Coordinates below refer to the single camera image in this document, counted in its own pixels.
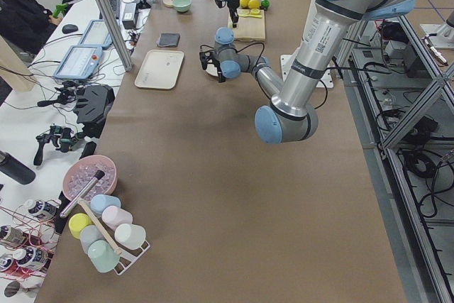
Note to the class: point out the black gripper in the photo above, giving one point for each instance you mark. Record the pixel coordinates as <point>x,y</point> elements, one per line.
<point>233,6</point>
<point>220,72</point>

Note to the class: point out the cream round plate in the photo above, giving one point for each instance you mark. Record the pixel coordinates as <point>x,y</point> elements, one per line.
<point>212,70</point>

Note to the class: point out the cream rectangular tray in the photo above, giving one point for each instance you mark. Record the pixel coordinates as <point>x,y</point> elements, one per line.
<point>160,69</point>

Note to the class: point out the lower lemon slice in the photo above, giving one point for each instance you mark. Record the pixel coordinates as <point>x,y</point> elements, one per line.
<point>243,12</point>

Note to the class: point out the yellow lemon outer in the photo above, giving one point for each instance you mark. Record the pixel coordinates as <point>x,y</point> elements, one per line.
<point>244,4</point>

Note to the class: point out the yellow lemon near lime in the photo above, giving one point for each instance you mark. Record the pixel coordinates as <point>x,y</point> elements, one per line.
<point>254,4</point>

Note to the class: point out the wooden cutting board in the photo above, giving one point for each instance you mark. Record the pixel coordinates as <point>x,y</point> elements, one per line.
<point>249,29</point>

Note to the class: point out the yellow plastic knife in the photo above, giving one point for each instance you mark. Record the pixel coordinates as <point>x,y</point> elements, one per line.
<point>250,15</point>

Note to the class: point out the green lime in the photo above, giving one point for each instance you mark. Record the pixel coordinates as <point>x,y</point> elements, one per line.
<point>265,4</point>

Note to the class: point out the mint green bowl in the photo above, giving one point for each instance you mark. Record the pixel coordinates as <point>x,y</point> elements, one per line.
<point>182,6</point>

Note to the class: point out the grey folded cloth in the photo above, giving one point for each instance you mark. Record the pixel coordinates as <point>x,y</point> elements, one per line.
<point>168,40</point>

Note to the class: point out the black keyboard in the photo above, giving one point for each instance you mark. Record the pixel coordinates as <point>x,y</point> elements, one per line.
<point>116,7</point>

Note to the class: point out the black plastic stand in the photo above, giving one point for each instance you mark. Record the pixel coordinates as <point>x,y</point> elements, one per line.
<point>92,106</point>

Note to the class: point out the far teach pendant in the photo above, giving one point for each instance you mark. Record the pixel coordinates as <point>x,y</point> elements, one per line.
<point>96,33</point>

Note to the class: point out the teach pendant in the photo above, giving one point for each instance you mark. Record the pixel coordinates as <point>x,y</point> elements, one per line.
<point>96,33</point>
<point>79,63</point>

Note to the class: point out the near teach pendant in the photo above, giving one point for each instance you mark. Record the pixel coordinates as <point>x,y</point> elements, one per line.
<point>79,63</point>

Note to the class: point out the black computer mouse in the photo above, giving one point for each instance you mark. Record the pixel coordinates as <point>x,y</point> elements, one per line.
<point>69,28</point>

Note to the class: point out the pink bowl with ice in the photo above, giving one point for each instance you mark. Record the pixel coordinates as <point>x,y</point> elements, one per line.
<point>84,170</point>

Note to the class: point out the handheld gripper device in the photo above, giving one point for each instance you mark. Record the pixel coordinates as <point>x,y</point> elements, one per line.
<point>62,139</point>

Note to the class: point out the blue cup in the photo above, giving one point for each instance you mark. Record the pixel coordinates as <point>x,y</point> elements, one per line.
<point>101,201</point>

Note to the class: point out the pink cup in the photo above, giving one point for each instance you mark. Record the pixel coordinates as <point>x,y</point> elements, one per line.
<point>114,216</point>

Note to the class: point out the white cup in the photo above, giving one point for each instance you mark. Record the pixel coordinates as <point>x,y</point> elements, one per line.
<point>131,236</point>

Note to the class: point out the white cup rack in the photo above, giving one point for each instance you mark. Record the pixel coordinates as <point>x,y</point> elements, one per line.
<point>129,257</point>

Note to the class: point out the yellow cup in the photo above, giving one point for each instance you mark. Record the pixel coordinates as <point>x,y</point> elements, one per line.
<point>77,223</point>

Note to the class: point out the grey cup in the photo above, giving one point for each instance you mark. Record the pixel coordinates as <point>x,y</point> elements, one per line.
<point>88,236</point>

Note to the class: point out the mint cup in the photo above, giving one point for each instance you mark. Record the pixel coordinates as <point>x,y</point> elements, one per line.
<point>102,256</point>

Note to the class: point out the black bottle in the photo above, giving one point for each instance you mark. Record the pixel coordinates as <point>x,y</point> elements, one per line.
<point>15,169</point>

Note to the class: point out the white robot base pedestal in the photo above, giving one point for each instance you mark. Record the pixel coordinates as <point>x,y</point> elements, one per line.
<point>288,63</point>

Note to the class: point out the aluminium frame post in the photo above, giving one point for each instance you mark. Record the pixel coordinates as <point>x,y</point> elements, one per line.
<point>115,33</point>

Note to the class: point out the metal handled tool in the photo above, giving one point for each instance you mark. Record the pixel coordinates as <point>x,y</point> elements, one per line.
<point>99,174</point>

